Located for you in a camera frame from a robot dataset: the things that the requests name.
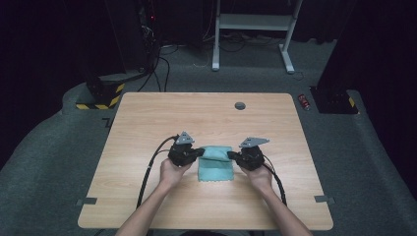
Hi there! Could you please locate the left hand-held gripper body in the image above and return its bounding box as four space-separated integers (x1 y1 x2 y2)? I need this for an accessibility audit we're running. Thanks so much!
167 130 198 168

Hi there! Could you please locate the yellow-black striped stand base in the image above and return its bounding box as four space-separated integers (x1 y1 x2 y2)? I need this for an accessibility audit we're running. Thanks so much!
75 75 127 111

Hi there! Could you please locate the black equipment rack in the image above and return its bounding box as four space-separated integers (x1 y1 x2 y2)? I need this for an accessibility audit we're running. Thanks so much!
137 0 163 72

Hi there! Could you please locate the red can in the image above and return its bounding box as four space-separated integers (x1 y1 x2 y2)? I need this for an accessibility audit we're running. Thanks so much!
297 93 312 112

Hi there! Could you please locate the white metal stand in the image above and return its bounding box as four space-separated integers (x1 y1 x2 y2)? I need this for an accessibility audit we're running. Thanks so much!
210 0 305 75

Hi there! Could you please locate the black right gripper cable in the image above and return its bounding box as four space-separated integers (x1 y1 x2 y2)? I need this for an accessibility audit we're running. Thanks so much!
261 152 289 207

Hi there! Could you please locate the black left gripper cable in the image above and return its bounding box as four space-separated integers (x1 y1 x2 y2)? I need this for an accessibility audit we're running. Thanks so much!
135 134 180 209

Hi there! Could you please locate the grey tape strip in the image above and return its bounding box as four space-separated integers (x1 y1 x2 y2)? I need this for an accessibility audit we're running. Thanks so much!
75 197 98 207
313 195 336 205

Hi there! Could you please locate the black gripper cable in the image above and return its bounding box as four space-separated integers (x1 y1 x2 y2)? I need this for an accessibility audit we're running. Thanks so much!
135 134 180 209
261 152 289 207

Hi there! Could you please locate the black stand base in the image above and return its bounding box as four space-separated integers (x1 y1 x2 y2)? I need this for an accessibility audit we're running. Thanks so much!
309 85 360 115

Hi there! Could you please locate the person's right hand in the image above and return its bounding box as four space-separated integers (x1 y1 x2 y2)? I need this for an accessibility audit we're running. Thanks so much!
240 162 274 195

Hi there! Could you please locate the bundle of black floor cables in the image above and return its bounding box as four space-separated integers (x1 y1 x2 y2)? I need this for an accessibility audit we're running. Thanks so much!
137 44 180 93

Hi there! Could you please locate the person's left hand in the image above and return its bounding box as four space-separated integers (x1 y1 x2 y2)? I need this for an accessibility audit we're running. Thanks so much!
158 156 194 190

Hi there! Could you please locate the teal cloth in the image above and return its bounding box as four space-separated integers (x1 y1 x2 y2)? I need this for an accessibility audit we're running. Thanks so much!
197 145 236 183

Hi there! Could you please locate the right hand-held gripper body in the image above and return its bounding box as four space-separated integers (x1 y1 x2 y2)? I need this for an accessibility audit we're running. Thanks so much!
235 136 270 172

